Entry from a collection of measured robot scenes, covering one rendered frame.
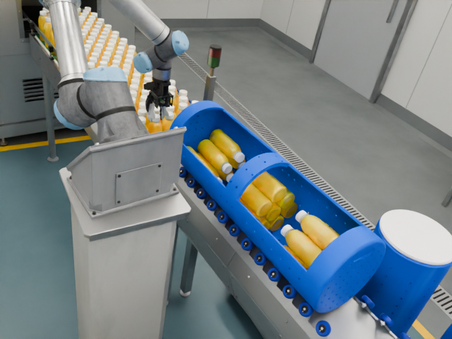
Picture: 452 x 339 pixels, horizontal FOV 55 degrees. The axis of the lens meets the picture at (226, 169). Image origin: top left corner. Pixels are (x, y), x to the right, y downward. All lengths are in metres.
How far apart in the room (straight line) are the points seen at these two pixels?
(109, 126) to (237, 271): 0.69
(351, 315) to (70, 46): 1.20
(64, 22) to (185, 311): 1.63
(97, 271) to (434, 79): 4.19
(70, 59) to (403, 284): 1.34
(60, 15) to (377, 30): 4.31
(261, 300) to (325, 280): 0.34
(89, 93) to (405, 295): 1.27
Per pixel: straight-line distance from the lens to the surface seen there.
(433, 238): 1.74
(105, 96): 1.25
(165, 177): 1.30
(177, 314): 2.48
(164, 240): 1.38
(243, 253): 1.53
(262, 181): 1.47
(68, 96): 1.37
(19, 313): 2.54
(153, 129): 1.90
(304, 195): 1.57
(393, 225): 1.71
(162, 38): 1.56
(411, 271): 1.65
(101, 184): 1.20
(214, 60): 2.26
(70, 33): 1.46
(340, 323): 1.45
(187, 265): 2.35
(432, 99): 5.01
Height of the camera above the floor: 2.00
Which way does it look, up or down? 35 degrees down
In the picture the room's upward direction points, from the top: 11 degrees clockwise
